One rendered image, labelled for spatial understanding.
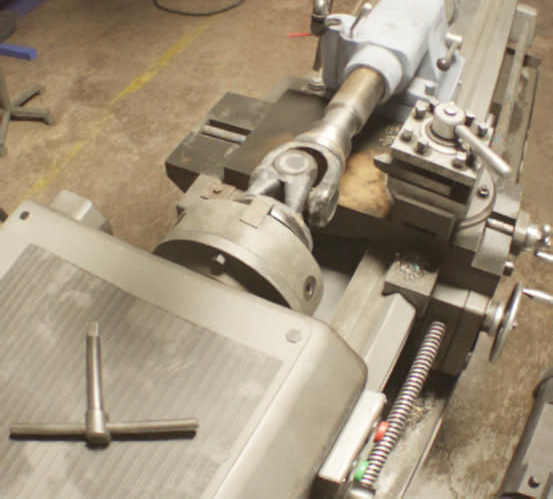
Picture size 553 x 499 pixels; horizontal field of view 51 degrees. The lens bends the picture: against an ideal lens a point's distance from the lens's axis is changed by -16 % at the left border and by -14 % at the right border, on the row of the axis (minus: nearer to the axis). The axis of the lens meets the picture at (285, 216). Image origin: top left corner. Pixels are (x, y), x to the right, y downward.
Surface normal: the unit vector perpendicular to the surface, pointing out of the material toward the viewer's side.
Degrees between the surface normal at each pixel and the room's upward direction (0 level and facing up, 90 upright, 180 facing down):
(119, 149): 0
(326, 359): 45
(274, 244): 29
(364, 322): 0
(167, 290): 0
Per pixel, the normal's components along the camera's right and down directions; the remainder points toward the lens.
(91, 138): 0.00, -0.69
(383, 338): 0.53, -0.38
